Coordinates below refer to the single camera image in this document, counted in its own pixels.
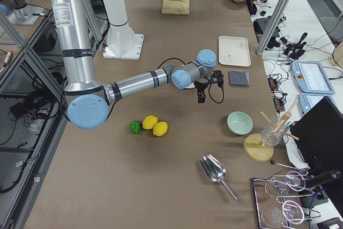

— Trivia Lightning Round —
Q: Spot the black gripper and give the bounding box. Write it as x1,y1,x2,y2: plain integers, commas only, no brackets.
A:
194,78,209,104

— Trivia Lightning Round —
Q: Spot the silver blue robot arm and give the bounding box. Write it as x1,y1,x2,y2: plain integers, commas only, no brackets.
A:
50,0,217,129

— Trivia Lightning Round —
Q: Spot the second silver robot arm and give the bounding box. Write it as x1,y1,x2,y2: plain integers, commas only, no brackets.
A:
1,0,38,26

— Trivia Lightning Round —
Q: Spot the white rabbit tray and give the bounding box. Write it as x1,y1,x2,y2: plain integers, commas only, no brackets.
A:
218,36,251,67

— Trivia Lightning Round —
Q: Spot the black framed mirror tray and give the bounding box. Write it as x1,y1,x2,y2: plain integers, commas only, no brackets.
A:
252,178,304,228

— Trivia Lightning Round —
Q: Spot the white round plate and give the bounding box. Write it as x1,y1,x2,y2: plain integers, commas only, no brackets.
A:
184,83,195,90

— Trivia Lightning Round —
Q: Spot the grey folded cloth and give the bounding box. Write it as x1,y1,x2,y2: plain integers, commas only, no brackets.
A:
228,70,250,87

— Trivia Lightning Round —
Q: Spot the green ceramic bowl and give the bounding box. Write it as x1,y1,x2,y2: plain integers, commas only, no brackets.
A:
227,111,253,135

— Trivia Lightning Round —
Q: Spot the lower yellow lemon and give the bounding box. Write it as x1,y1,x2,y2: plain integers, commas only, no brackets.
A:
153,121,168,137

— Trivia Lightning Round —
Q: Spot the yellow lemon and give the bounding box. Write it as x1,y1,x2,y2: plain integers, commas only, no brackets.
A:
153,121,168,137
142,115,158,130

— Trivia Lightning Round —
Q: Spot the upper yellow lemon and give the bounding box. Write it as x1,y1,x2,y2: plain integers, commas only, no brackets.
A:
142,115,158,130

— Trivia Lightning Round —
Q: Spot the green lime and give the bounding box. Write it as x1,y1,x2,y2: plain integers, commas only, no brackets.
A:
129,121,141,134

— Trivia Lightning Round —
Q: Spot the wooden cup rack stand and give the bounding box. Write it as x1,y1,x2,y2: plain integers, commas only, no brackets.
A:
244,99,299,161

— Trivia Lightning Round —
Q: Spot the crystal glass on rack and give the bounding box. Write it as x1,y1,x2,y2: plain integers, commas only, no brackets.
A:
261,117,289,146

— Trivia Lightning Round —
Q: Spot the metal ice scoop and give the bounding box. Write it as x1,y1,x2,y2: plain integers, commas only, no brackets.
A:
199,154,238,201

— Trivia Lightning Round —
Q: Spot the wooden cutting board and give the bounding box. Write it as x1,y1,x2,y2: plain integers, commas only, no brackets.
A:
161,0,190,16

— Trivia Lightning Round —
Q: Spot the blue teach pendant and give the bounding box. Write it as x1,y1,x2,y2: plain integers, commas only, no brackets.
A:
299,93,335,115
291,61,335,95

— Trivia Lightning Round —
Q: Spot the black monitor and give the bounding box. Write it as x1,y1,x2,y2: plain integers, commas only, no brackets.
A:
290,97,342,172

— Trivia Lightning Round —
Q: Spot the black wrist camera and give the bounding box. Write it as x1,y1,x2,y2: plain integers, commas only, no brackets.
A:
210,70,224,88

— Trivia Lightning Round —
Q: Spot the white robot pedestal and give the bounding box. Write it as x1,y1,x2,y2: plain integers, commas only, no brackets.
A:
103,0,144,60

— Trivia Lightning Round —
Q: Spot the aluminium frame post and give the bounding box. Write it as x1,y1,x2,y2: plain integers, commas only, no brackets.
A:
256,0,289,56

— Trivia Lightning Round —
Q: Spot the wire glass holder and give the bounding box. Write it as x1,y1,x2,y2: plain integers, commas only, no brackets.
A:
260,170,322,228

